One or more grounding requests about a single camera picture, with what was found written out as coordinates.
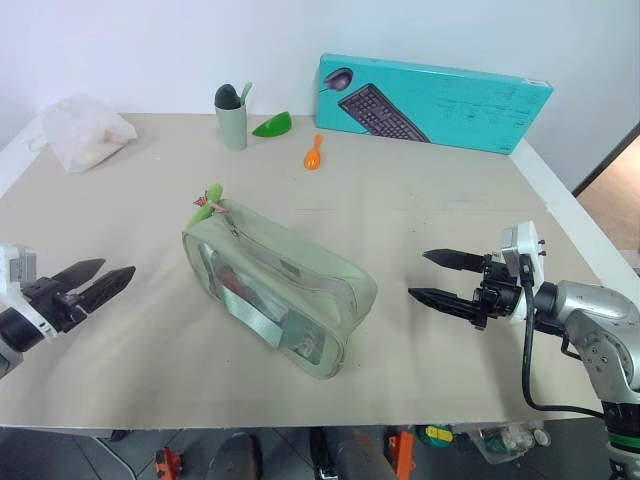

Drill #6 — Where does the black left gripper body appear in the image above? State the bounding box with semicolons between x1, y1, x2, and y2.
22;276;95;336

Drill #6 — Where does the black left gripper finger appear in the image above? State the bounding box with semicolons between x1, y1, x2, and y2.
76;265;137;315
48;257;107;297

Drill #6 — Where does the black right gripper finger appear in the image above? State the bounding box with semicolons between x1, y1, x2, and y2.
407;286;482;322
422;248;489;274

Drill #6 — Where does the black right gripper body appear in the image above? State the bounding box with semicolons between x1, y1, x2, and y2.
469;252;527;332

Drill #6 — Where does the translucent green zipper pouch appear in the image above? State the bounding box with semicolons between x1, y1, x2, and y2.
181;197;379;383

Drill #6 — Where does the beige table cover sheet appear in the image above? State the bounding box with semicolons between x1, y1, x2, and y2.
0;112;604;431

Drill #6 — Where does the green and yellow object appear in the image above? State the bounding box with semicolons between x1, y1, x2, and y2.
424;423;454;447

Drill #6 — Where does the white plastic bag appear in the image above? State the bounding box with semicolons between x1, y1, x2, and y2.
25;93;140;175

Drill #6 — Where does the green plush zipper charm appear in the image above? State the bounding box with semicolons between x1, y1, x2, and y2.
185;183;227;231

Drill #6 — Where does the clear plastic container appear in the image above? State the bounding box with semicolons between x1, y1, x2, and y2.
468;421;552;464

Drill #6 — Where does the orange clamp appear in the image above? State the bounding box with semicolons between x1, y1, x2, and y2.
383;428;417;477
151;446;189;480

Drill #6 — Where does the teal keyboard box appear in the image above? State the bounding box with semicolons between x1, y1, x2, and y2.
314;51;556;157

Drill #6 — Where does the dark rounded shape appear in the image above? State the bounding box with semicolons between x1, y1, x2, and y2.
330;426;397;480

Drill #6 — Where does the orange plastic spoon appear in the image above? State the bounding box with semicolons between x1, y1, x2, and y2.
302;133;325;171

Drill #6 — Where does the pale green cup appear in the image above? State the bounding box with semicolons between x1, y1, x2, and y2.
214;99;250;152

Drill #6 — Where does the dark green rounded object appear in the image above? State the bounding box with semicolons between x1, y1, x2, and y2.
214;83;244;110

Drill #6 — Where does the bright green wedge bowl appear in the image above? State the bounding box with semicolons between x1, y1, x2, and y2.
251;111;295;139

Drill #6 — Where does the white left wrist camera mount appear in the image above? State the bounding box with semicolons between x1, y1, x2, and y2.
0;243;57;342

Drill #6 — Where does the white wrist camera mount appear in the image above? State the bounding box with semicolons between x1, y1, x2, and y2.
500;219;547;322
0;243;57;342

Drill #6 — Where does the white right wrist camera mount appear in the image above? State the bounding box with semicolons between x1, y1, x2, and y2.
500;219;547;322

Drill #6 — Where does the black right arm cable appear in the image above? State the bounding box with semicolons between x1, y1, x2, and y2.
518;253;607;419

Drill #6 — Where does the dark door frame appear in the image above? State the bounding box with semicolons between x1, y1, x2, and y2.
571;121;640;197

